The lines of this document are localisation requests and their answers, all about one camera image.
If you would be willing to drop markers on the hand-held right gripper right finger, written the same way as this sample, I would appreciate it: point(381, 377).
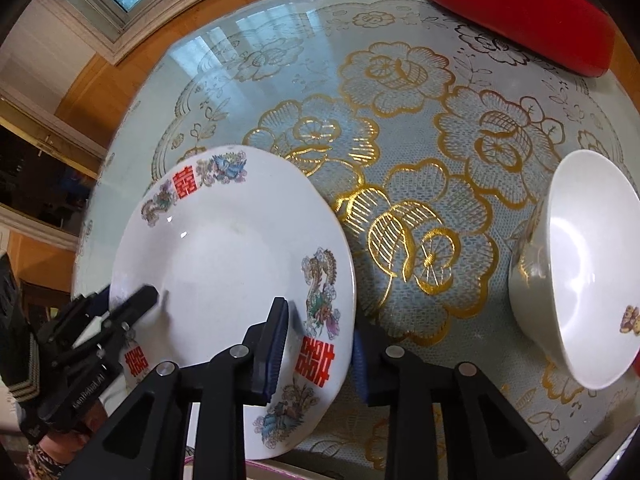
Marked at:
point(359, 360)

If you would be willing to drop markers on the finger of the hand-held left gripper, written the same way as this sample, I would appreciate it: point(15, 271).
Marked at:
point(140, 302)
point(75, 315)

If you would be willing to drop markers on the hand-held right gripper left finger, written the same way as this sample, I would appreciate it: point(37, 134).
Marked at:
point(272, 355)

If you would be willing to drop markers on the white dragon print plate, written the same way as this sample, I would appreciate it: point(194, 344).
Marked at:
point(225, 250)

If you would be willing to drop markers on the pink floral plate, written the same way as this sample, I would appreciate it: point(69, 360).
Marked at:
point(275, 471)

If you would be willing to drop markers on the white bowl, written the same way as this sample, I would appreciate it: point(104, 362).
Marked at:
point(585, 270)

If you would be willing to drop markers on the person's left forearm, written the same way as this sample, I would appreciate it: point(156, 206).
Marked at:
point(42, 460)

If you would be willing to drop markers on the person's left hand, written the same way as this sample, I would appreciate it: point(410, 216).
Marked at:
point(65, 445)

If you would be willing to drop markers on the red electric pot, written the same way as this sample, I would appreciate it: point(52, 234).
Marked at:
point(500, 5)

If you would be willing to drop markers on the wooden door frame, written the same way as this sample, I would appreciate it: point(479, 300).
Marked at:
point(45, 185)

